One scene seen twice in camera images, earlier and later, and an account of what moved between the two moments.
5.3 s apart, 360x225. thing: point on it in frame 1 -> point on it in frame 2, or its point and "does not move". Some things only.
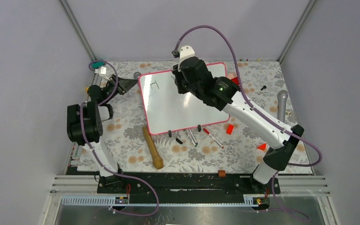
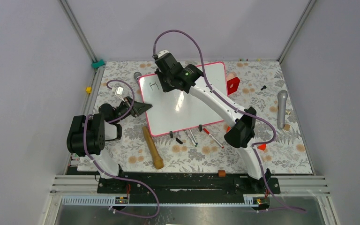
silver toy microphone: (282, 96) does not move
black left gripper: (123, 85) -> (138, 108)
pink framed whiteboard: (168, 110) does not move
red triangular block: (262, 146) does not move
